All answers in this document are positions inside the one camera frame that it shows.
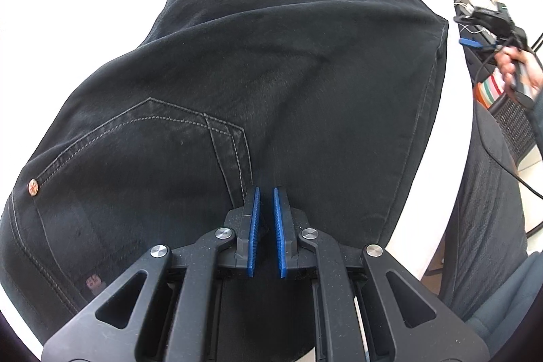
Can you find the black mesh basket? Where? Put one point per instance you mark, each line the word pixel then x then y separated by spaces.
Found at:
pixel 515 124

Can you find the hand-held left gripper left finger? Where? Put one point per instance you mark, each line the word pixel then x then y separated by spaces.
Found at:
pixel 253 230

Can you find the black denim pants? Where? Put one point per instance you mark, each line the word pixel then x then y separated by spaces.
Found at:
pixel 275 90

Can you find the grey mesh office chair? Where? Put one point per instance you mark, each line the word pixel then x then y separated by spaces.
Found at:
pixel 483 218

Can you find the person's right hand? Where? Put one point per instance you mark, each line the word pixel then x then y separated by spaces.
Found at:
pixel 502 67

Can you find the blue-grey cloth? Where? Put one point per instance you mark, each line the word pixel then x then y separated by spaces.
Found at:
pixel 509 294

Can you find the bed with white sheet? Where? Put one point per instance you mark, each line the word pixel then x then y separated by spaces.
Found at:
pixel 456 133

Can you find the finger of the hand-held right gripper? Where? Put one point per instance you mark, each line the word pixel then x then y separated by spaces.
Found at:
pixel 471 43

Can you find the striped colourful cloth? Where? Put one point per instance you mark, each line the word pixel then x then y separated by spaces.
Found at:
pixel 490 90

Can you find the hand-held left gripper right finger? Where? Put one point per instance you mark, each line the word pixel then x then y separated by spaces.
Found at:
pixel 279 230

